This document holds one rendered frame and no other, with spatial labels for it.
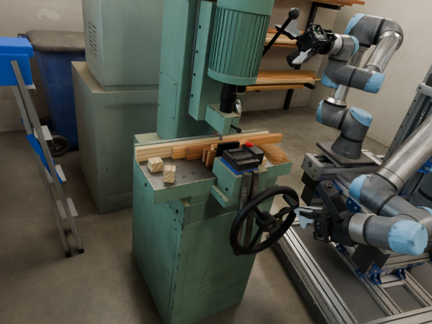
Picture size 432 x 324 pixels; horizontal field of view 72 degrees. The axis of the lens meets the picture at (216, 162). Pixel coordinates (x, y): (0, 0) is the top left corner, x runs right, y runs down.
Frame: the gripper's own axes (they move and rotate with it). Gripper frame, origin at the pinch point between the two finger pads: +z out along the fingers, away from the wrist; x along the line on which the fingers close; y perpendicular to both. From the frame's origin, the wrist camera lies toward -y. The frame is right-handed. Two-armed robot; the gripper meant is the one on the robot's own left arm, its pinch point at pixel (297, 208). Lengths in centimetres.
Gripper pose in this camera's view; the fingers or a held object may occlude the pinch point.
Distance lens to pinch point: 99.0
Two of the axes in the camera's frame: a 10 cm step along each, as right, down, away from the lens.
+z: -5.1, 0.0, 8.6
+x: 8.5, -1.2, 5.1
